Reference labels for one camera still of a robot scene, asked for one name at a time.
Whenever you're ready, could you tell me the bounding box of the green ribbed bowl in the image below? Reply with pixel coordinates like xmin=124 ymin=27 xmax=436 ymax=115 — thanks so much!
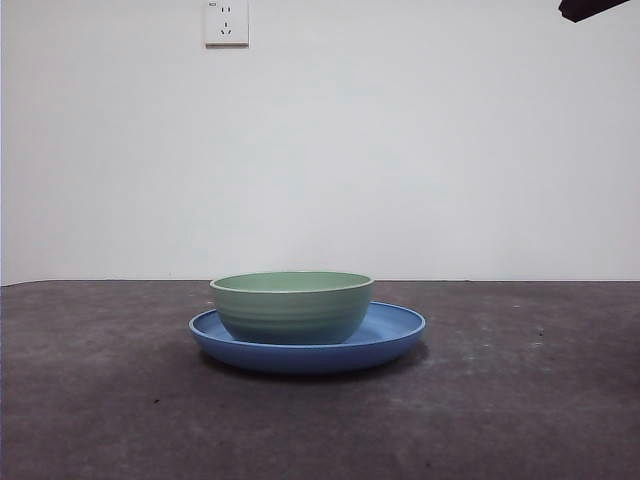
xmin=209 ymin=270 xmax=376 ymax=346

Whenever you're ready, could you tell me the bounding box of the blue round plate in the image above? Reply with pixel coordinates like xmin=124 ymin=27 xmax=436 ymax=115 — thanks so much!
xmin=187 ymin=300 xmax=428 ymax=376

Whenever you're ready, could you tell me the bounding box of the white wall socket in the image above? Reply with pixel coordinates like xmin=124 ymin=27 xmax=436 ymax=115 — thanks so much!
xmin=204 ymin=0 xmax=250 ymax=50

